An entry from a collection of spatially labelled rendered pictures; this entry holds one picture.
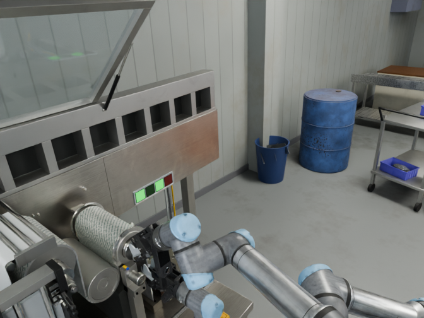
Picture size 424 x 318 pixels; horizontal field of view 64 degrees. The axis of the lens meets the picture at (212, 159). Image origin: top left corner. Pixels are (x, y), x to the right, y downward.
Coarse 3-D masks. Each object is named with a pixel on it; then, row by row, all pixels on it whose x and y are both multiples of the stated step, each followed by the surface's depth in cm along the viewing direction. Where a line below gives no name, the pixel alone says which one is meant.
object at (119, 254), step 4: (132, 232) 113; (136, 232) 114; (128, 236) 111; (124, 240) 111; (120, 244) 109; (120, 248) 110; (120, 252) 110; (120, 256) 111; (120, 260) 111; (124, 260) 113; (128, 260) 114; (132, 260) 116
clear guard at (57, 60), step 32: (0, 32) 73; (32, 32) 78; (64, 32) 85; (96, 32) 93; (0, 64) 82; (32, 64) 89; (64, 64) 98; (96, 64) 108; (0, 96) 93; (32, 96) 103; (64, 96) 115
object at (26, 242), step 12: (0, 204) 104; (0, 216) 97; (12, 216) 101; (0, 228) 96; (12, 228) 92; (24, 228) 95; (36, 228) 92; (0, 240) 91; (12, 240) 90; (24, 240) 87; (36, 240) 90; (48, 240) 87; (12, 252) 86; (24, 252) 83; (36, 252) 85; (24, 264) 83
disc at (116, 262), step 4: (128, 228) 111; (132, 228) 113; (136, 228) 114; (140, 228) 116; (124, 232) 110; (128, 232) 112; (120, 236) 109; (124, 236) 111; (116, 240) 109; (120, 240) 110; (116, 244) 109; (112, 248) 108; (116, 248) 109; (112, 252) 108; (116, 252) 110; (112, 256) 109; (116, 256) 110; (112, 260) 109; (116, 260) 110; (116, 264) 111; (120, 264) 112
